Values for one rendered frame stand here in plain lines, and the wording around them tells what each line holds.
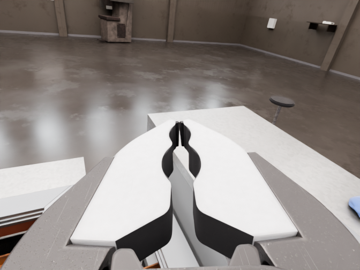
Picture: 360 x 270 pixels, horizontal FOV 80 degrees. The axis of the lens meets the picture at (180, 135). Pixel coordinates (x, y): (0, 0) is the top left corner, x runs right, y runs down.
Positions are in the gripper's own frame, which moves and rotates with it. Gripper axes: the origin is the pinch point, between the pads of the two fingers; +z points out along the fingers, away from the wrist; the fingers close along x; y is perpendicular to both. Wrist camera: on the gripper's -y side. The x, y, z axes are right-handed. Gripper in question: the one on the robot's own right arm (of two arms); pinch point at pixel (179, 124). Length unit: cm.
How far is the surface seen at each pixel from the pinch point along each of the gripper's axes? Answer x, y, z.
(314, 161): 54, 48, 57
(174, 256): -2, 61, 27
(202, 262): 7, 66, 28
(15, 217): -56, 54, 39
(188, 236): 2, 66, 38
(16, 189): -72, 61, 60
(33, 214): -52, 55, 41
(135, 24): -177, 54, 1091
